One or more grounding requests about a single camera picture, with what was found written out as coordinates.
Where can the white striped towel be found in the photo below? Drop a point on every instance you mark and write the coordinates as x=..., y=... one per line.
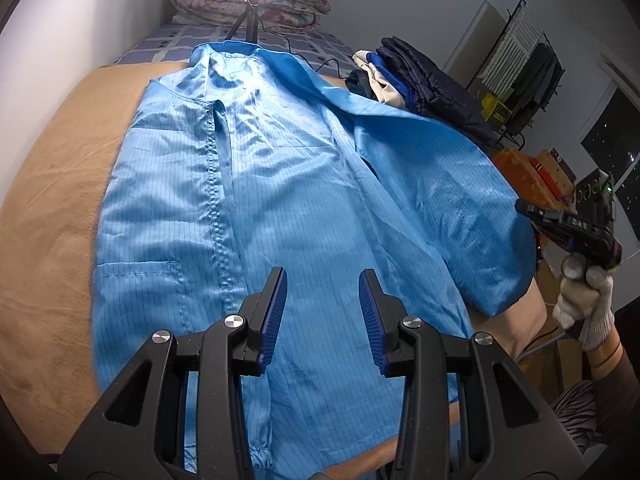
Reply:
x=510, y=55

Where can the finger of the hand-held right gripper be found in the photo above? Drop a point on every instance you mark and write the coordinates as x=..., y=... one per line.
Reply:
x=530, y=208

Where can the person's right hand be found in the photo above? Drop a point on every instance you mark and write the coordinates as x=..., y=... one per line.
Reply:
x=592, y=305

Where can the dark hanging garment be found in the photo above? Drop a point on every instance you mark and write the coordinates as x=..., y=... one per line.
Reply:
x=537, y=80

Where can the floral folded quilt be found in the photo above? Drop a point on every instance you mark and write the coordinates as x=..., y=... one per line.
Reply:
x=200, y=0

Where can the orange box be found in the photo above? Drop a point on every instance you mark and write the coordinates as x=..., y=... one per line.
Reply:
x=515, y=165

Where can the dark starry panel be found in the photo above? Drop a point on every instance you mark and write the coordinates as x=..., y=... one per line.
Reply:
x=615, y=135

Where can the person's right forearm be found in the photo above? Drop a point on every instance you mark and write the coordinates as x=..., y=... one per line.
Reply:
x=620, y=375

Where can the dark teal folded garment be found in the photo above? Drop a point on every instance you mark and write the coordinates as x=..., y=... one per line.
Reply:
x=360, y=85

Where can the brown cardboard box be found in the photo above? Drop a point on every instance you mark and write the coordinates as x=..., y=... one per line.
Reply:
x=550, y=370
x=555, y=170

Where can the pile of folded dark clothes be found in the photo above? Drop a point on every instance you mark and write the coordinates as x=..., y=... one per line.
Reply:
x=435, y=90

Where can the tan blanket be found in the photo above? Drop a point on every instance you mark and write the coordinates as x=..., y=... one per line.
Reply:
x=50, y=210

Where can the cream folded garment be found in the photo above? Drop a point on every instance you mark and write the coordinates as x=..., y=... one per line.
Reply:
x=361, y=57

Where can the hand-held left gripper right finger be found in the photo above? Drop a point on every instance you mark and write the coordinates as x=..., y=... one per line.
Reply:
x=372, y=320

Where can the person's striped clothing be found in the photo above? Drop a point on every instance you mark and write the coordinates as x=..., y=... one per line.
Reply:
x=575, y=415

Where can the black clothes drying rack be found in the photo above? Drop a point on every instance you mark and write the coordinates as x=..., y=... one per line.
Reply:
x=522, y=141

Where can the black tripod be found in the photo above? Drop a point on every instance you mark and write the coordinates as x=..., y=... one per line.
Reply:
x=250, y=15

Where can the yellow box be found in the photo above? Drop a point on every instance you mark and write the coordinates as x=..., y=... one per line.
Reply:
x=495, y=107

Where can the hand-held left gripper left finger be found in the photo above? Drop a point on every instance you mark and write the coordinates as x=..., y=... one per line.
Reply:
x=272, y=320

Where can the blue folded garment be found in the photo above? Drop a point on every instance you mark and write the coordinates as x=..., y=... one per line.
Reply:
x=387, y=70

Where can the blue jacket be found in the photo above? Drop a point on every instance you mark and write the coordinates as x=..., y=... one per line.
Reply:
x=300, y=185

